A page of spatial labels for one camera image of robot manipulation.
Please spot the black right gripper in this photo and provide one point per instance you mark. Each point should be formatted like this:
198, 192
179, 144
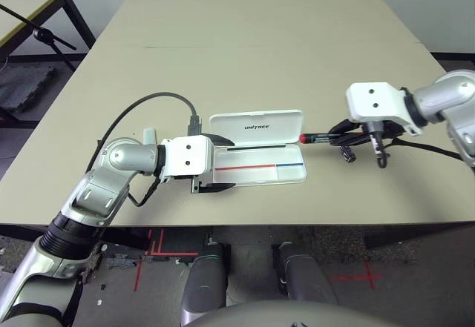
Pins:
380, 134

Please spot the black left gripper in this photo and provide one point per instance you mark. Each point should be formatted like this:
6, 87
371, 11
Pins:
196, 185

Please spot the small black grey clip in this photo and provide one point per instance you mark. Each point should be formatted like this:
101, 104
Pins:
348, 153

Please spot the red black whiteboard marker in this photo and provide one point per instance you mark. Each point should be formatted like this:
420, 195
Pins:
305, 138

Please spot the white plastic pencil case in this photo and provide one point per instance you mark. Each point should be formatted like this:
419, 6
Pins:
256, 127

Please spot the translucent white green eraser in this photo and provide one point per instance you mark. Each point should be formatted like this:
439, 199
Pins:
149, 136

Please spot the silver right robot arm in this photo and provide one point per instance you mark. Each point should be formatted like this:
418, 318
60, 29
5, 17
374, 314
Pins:
449, 97

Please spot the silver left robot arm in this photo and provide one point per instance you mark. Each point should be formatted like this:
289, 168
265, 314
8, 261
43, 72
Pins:
126, 154

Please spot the brown speckled carpet piece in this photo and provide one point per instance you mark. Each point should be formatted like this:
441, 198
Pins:
92, 264
352, 245

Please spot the grey left robot leg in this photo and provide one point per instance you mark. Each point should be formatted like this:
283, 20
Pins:
204, 282

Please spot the grey robot leg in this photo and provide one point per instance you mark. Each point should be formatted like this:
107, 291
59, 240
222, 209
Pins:
204, 282
304, 279

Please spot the grey crumpled floor scrap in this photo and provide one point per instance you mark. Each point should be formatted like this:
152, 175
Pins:
122, 262

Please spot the grey right robot leg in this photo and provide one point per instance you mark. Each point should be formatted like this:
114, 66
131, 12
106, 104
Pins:
304, 279

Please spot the grey robot torso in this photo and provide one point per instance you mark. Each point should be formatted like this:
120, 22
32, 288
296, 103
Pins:
289, 316

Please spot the dark grey foam mat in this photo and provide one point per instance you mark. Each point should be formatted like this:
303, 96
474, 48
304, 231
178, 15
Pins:
22, 89

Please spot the black tripod stand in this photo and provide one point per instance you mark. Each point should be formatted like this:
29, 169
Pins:
44, 35

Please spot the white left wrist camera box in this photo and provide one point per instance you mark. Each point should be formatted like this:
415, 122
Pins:
185, 156

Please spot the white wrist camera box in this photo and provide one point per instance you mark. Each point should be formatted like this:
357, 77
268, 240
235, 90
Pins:
185, 156
375, 101

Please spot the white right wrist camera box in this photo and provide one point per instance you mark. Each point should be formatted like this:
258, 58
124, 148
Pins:
375, 101

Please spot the side table with black frame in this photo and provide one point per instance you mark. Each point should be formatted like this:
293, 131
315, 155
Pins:
33, 12

